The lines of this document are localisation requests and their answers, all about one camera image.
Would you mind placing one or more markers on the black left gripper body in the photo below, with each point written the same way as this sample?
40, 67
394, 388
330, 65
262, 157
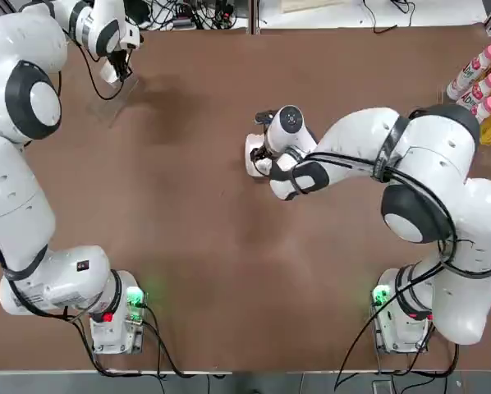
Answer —
117, 56

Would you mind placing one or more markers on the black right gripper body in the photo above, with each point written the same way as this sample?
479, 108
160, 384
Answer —
268, 133

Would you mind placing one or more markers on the large white box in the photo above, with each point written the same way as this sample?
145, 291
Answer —
250, 141

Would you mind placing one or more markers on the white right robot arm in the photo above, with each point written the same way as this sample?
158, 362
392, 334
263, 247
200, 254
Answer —
434, 152

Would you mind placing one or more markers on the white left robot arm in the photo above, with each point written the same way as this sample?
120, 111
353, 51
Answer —
15, 205

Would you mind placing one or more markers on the clear plastic stepped holder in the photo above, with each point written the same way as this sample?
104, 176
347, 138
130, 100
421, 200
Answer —
110, 106

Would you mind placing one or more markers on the white desk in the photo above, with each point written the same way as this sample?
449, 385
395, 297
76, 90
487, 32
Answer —
434, 14
242, 16

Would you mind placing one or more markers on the cream folded cloth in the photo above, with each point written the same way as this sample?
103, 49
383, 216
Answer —
319, 5

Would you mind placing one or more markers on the white bottle pink cap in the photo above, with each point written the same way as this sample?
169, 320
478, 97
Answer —
485, 86
485, 111
473, 67

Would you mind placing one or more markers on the aluminium frame post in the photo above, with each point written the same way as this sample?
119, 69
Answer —
253, 16

